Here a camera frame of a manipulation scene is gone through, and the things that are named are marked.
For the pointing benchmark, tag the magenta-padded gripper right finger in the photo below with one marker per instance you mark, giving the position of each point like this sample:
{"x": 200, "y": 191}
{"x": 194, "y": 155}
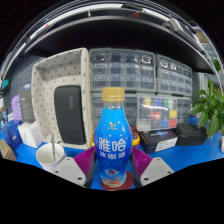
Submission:
{"x": 155, "y": 170}

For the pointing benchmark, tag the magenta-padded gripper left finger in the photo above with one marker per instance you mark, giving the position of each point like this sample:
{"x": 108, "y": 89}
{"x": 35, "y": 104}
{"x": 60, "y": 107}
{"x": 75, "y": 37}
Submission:
{"x": 70, "y": 170}

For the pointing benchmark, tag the blue drink bottle gold cap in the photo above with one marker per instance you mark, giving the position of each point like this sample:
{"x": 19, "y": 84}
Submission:
{"x": 112, "y": 140}

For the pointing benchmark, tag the small black labelled box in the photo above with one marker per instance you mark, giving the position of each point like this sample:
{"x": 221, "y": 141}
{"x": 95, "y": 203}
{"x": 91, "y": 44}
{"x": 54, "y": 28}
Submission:
{"x": 158, "y": 141}

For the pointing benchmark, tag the metal spoon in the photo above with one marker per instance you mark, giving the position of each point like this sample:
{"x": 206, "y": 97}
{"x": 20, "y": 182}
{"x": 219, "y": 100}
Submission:
{"x": 53, "y": 146}

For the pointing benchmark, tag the yellow multimeter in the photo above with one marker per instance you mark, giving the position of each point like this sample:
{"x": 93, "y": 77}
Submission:
{"x": 136, "y": 138}

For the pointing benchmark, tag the black pouch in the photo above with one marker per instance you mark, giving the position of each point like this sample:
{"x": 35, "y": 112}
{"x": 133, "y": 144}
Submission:
{"x": 191, "y": 135}

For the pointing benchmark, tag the white product box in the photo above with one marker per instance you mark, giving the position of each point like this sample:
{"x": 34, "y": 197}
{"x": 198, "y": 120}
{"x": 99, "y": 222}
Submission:
{"x": 30, "y": 133}

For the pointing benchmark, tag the clear organizer colourful parts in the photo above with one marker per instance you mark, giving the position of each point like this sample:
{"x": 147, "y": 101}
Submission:
{"x": 156, "y": 113}

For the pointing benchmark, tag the grey drawer cabinet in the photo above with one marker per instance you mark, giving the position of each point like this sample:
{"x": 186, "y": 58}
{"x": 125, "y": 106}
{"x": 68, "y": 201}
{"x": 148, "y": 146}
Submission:
{"x": 184, "y": 110}
{"x": 174, "y": 76}
{"x": 130, "y": 110}
{"x": 121, "y": 70}

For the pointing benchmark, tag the dark grey upright box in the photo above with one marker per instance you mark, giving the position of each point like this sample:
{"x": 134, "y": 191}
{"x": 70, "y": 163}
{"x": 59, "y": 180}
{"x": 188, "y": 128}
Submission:
{"x": 26, "y": 103}

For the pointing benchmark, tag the purple plastic bag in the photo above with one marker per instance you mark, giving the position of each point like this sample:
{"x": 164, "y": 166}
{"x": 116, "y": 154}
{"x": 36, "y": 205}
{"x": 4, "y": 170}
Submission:
{"x": 16, "y": 108}

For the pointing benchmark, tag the green potted plant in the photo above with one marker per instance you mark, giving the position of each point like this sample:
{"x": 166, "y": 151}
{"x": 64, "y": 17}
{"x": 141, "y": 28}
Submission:
{"x": 208, "y": 106}

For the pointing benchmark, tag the grey dotted felt tray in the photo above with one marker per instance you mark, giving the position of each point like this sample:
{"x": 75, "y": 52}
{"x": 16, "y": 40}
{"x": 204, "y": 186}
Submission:
{"x": 56, "y": 68}

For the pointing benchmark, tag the teal hanging bin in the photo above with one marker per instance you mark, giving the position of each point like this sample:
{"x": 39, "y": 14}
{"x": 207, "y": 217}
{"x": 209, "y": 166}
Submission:
{"x": 5, "y": 84}

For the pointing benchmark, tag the dark grey pegboard panel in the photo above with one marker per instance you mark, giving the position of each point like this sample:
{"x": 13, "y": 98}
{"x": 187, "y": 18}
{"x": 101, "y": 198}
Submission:
{"x": 18, "y": 71}

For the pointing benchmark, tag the black overhead shelf unit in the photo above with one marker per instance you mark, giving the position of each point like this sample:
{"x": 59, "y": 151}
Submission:
{"x": 110, "y": 30}

